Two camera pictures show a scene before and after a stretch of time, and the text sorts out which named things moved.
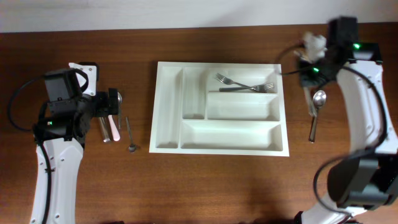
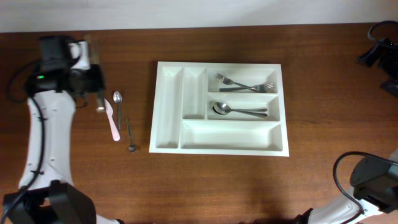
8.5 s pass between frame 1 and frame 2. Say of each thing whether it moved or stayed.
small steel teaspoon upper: stayed
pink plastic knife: stayed
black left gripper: moved
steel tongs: moved
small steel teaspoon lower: stayed
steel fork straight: stayed
